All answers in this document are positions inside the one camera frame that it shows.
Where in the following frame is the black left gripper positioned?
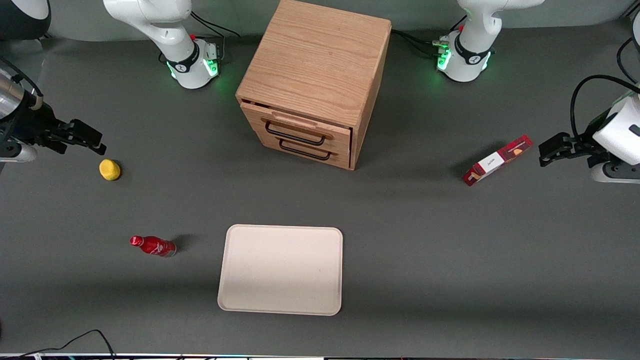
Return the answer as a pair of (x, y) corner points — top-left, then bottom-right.
(538, 132), (609, 169)

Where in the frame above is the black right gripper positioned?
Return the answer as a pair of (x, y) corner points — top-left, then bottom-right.
(17, 101), (107, 156)

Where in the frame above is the wooden drawer with long handle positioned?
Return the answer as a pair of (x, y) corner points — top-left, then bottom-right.
(240, 100), (352, 153)

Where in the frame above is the yellow lemon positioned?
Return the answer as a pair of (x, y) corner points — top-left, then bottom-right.
(99, 159), (121, 181)

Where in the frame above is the red and white snack box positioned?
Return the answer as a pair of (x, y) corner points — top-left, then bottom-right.
(463, 134), (534, 187)

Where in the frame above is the red soda bottle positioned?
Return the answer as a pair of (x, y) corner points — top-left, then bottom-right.
(129, 235), (177, 258)

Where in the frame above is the beige plastic tray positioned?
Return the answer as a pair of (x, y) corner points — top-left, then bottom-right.
(217, 224), (344, 317)

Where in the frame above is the oak wooden cabinet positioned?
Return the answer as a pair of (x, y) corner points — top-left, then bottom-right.
(235, 0), (392, 171)

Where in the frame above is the black left wrist cable loop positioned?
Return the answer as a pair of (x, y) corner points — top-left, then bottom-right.
(570, 75), (640, 142)

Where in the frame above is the black cable along right arm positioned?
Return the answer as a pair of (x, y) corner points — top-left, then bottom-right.
(0, 56), (43, 110)

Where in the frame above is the black cable beside left arm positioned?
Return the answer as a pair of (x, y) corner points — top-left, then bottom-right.
(616, 37), (640, 83)

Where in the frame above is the black right arm base cable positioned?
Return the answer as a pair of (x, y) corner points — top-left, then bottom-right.
(190, 11), (241, 38)

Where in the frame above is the black arm base cable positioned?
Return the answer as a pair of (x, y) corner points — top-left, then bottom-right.
(190, 11), (241, 38)
(391, 29), (445, 56)

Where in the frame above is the black left arm base cable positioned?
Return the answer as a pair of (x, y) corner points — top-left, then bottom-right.
(391, 29), (445, 56)

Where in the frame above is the thin black floor cable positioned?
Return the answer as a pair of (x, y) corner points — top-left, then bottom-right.
(0, 329), (117, 360)

